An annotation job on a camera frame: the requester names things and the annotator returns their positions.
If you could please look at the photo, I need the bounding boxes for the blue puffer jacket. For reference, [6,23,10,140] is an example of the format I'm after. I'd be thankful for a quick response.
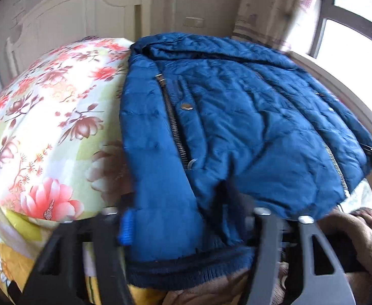
[120,33,372,291]

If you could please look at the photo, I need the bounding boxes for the yellow floral blanket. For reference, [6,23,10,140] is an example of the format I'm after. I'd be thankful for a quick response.
[0,205,167,304]

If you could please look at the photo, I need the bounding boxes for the floral bed sheet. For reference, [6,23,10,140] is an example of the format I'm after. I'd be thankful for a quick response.
[0,37,131,221]

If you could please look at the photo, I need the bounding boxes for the striped patterned curtain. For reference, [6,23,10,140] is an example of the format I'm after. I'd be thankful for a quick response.
[231,0,321,53]

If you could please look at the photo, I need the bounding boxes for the white wooden headboard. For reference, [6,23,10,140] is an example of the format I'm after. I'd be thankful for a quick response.
[0,0,152,85]

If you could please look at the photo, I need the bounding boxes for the white bed frame rail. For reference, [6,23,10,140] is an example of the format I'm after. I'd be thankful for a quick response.
[287,51,372,134]

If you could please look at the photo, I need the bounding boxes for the wall power socket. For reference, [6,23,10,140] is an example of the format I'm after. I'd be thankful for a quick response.
[183,17,205,28]

